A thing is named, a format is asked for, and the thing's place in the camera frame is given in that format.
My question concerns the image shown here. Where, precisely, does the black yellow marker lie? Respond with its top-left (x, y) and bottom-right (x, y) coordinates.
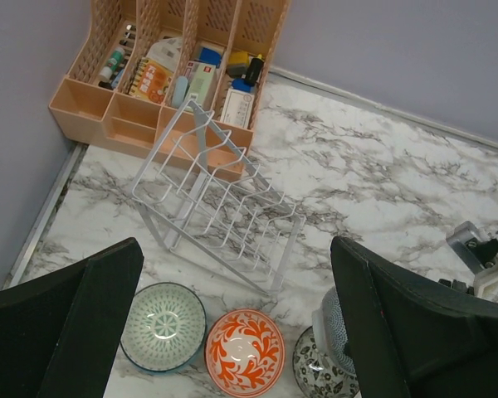
top-left (244, 54), bottom-right (265, 87)

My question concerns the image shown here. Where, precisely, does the green patterned bowl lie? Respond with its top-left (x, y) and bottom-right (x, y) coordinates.
top-left (120, 282), bottom-right (207, 373)

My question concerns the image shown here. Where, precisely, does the light blue eraser case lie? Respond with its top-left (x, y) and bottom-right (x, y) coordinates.
top-left (172, 75), bottom-right (188, 109)

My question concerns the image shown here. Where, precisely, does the blue small box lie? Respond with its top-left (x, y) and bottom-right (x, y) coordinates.
top-left (198, 47), bottom-right (222, 67)

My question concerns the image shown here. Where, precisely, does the white label box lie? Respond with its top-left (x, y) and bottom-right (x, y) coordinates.
top-left (220, 88), bottom-right (254, 129)

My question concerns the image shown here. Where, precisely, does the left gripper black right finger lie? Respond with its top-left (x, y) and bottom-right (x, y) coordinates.
top-left (330, 236), bottom-right (498, 397)

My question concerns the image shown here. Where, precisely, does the orange notebook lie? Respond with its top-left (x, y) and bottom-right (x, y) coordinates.
top-left (128, 57), bottom-right (173, 104)

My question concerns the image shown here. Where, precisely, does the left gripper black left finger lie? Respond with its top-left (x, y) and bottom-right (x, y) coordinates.
top-left (0, 238), bottom-right (144, 397)

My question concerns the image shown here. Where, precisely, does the orange plastic desk organizer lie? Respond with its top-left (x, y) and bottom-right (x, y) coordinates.
top-left (49, 1), bottom-right (290, 166)

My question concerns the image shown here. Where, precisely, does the orange floral bowl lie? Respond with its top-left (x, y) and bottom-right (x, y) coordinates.
top-left (204, 308), bottom-right (286, 397)

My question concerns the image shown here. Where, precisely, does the white green glue bottle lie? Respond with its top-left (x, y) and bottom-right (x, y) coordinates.
top-left (98, 46), bottom-right (125, 83)

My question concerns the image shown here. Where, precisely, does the white wire dish rack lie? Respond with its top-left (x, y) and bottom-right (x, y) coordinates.
top-left (129, 98), bottom-right (305, 295)

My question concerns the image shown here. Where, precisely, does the green white box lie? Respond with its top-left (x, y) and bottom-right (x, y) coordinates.
top-left (183, 61), bottom-right (217, 110)

